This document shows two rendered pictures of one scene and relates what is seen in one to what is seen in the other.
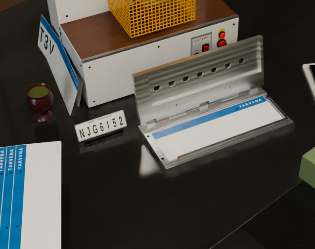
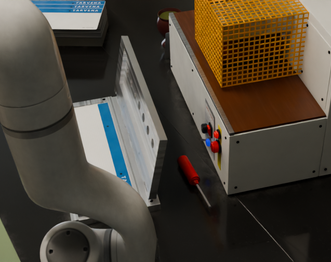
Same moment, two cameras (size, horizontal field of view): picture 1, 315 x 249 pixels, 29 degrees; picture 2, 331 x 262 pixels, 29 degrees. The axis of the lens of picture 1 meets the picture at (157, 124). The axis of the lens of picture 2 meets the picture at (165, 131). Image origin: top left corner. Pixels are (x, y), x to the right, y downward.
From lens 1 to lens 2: 2.28 m
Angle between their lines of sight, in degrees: 71
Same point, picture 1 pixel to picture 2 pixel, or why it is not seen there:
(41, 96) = (163, 17)
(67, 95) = not seen: hidden behind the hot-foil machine
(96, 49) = (188, 21)
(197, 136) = (88, 133)
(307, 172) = not seen: outside the picture
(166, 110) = (121, 101)
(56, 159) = (73, 26)
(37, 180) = (53, 18)
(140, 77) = (122, 43)
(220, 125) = (96, 154)
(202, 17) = (234, 100)
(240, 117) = not seen: hidden behind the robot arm
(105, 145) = (113, 78)
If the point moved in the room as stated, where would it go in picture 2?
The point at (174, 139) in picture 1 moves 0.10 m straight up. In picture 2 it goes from (91, 117) to (86, 87)
